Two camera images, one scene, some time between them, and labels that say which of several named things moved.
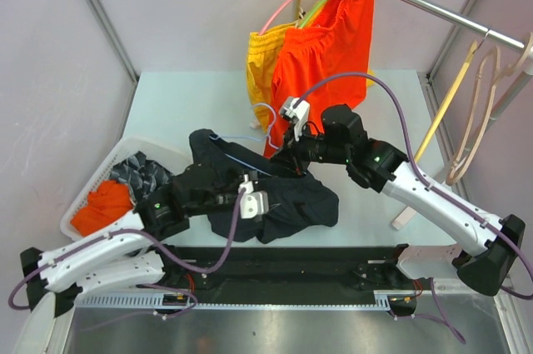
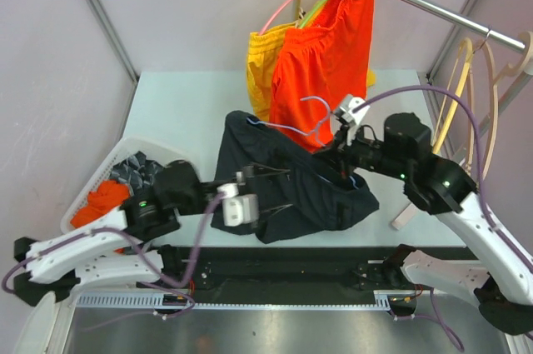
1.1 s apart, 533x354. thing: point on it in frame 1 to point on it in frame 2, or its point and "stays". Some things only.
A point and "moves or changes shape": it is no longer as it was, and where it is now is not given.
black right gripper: x=292 y=154 to x=340 y=153
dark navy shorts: x=270 y=201 moves or changes shape
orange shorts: x=326 y=64 stays
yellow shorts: x=264 y=51 stays
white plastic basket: x=171 y=157 stays
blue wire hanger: x=268 y=136 to x=331 y=180
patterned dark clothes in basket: x=144 y=176 stays
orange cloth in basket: x=106 y=204 stays
